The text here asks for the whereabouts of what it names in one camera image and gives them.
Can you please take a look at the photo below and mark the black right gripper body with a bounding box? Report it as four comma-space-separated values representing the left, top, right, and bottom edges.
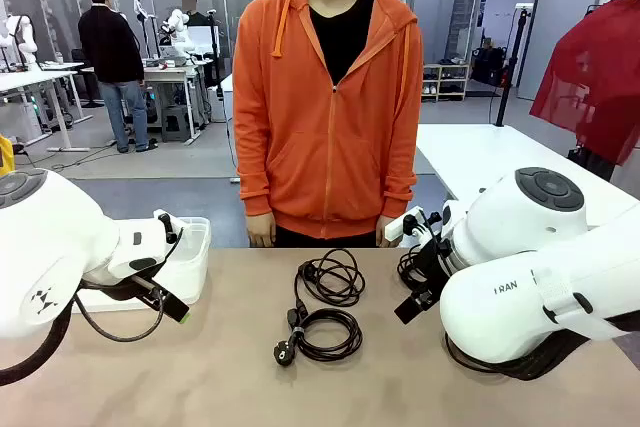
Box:
412, 235, 454, 299

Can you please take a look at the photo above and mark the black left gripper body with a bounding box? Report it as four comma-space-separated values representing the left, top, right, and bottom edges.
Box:
82, 273, 152, 303

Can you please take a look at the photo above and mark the black power cable grey tie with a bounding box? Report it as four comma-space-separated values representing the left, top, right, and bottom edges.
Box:
272, 296, 365, 369

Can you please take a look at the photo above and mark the person's right forearm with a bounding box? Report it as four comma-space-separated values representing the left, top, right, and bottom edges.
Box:
233, 121, 275, 219

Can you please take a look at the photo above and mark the person's left forearm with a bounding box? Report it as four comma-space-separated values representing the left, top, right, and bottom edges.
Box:
381, 121, 420, 218

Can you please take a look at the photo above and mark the person's left hand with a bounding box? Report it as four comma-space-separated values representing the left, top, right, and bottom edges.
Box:
374, 214, 402, 248

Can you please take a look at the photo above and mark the person's right hand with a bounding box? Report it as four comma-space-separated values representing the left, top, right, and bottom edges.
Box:
246, 211, 278, 249

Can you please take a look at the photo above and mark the clear plastic container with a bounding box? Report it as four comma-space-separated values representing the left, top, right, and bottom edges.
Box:
72, 215, 212, 314

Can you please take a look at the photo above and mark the white table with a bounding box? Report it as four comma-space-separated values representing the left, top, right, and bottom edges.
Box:
414, 123, 640, 228

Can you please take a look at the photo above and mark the person in orange hoodie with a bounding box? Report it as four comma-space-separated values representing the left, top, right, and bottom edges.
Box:
232, 0, 425, 249

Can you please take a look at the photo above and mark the yellow object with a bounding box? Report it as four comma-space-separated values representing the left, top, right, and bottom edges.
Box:
0, 134, 16, 179

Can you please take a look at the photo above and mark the grey plastic stool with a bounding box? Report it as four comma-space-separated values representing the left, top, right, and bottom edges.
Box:
160, 104, 192, 144

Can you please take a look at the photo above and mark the wooden shoe shelf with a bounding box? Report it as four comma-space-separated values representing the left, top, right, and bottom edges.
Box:
422, 62, 471, 103

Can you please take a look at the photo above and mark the black bag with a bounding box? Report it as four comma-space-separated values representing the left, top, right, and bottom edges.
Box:
471, 45, 512, 88

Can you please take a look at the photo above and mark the white desk with equipment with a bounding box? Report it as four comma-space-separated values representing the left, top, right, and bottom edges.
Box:
79, 57, 214, 147

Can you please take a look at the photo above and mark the black tripod stand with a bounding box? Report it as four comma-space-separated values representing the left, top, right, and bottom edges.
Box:
494, 4, 532, 128

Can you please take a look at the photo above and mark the man in black jacket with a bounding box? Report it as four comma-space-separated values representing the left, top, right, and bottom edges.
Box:
77, 0, 159, 154

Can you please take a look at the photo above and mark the mannequin with red cape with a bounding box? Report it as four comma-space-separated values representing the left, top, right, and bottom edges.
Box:
529, 0, 640, 183

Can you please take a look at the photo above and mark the grey partition panel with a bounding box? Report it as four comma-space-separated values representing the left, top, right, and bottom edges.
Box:
412, 0, 460, 66

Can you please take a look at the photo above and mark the person in black clothes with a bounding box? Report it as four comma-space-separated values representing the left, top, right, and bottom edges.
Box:
180, 0, 214, 28

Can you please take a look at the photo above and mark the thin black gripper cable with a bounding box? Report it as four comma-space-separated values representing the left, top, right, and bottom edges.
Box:
73, 286, 167, 344

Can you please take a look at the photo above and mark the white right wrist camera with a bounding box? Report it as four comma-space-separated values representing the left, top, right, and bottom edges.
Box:
383, 207, 426, 242

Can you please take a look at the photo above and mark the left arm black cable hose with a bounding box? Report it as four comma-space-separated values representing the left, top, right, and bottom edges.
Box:
0, 291, 76, 388

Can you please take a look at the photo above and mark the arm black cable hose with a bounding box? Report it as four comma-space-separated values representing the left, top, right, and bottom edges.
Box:
444, 311, 640, 382
0, 291, 76, 388

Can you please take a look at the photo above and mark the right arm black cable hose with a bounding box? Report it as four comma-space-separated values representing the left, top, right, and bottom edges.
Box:
444, 311, 640, 382

